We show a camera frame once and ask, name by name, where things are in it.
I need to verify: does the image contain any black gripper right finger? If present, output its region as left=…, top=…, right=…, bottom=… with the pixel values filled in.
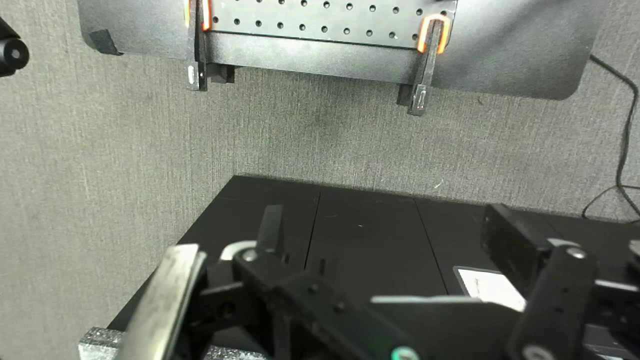
left=482, top=201, right=600, bottom=360

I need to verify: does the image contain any white paper label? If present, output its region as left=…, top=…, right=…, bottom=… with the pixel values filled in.
left=451, top=263, right=529, bottom=314

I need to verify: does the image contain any thin black cable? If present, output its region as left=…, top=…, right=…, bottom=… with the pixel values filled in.
left=580, top=54, right=640, bottom=222

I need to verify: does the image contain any black cylindrical camera mount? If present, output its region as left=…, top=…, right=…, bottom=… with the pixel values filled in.
left=0, top=17, right=32, bottom=77

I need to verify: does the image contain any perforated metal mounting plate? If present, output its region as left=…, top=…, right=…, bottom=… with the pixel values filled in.
left=197, top=0, right=460, bottom=50

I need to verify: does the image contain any orange grip metal clamp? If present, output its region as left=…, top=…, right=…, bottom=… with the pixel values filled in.
left=182, top=0, right=215, bottom=94
left=406, top=14, right=455, bottom=118

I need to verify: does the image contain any dark grey base sheet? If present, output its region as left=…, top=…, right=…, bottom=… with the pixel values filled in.
left=74, top=0, right=609, bottom=104

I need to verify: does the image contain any silver metal bracket strip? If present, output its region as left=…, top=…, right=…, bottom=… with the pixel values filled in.
left=76, top=241, right=209, bottom=360

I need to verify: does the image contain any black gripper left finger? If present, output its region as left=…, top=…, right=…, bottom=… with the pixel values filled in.
left=229, top=203, right=424, bottom=360

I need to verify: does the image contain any black base cabinet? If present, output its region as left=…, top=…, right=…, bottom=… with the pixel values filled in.
left=105, top=173, right=640, bottom=360

